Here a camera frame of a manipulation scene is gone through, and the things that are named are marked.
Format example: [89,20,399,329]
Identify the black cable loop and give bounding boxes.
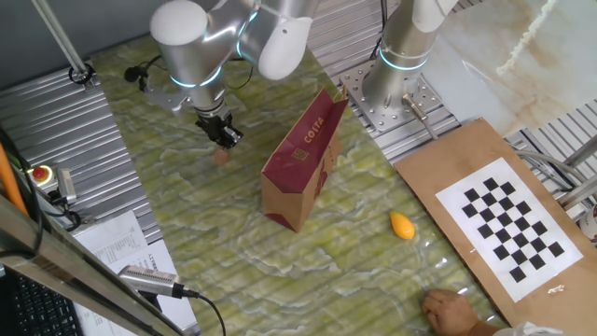
[44,186,84,233]

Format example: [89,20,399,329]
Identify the green marble pattern mat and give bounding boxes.
[90,35,509,336]

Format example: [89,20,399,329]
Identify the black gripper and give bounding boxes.
[194,111,244,149]

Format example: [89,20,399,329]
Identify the white red round object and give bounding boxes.
[577,203,597,245]

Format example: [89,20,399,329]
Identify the black base cable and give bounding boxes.
[370,0,389,62]

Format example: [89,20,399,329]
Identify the black cable connector plug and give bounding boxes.
[123,64,149,92]

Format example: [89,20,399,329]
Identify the black keyboard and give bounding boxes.
[4,268,85,336]

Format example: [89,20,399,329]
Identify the orange cable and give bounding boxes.
[0,142,30,217]

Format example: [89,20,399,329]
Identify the aluminium profile bar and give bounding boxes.
[562,134,597,169]
[557,175,597,210]

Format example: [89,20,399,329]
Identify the aluminium frame pole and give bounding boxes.
[31,0,92,83]

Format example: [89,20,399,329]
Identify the person's bare hand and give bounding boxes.
[422,288,481,336]

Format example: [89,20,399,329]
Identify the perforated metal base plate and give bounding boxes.
[339,60,461,133]

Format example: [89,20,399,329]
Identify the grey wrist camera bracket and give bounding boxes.
[142,86,190,114]

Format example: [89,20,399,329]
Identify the red emergency stop button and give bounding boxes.
[25,163,56,189]

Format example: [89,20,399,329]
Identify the beige marble pattern sheet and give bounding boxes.
[419,0,597,137]

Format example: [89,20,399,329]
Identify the silver depth camera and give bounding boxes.
[117,264,184,300]

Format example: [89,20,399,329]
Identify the checkerboard calibration sheet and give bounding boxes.
[435,157,585,303]

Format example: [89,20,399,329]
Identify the brown cardboard board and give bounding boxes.
[393,117,597,336]

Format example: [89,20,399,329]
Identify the printed white paper sheet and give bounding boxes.
[74,240,200,336]
[73,209,150,272]

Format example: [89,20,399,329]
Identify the yellow toy mango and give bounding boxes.
[389,210,416,241]

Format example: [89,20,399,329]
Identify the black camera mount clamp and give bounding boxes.
[137,288,164,313]

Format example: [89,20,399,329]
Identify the grey hose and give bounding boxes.
[512,147,590,188]

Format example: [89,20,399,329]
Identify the metal connector rod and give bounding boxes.
[401,92,439,141]

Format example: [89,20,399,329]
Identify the maroon brown paper bag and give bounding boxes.
[259,83,351,233]

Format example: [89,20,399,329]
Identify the metal frame bar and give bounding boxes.
[0,193,187,336]

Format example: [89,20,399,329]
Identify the grey metal connector box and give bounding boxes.
[54,166,78,205]

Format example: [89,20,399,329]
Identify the black camera cable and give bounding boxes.
[172,284,229,336]

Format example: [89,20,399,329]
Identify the black pole base ring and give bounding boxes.
[68,63,97,87]

